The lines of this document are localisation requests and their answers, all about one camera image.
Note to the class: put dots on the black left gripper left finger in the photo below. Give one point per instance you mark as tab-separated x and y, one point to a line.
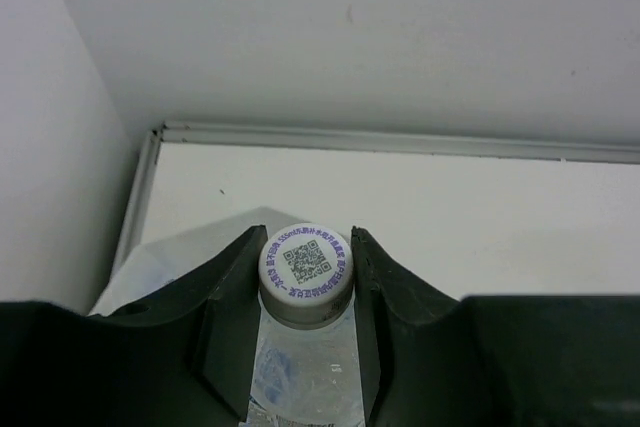
180	356

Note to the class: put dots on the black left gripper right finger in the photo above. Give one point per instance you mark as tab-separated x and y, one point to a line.
427	359

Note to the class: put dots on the clear bottle white label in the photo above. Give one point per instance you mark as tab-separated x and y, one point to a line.
306	369

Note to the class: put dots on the translucent white plastic bin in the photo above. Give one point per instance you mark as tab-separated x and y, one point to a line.
151	266

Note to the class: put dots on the aluminium table frame rail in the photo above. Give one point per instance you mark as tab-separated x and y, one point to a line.
207	133

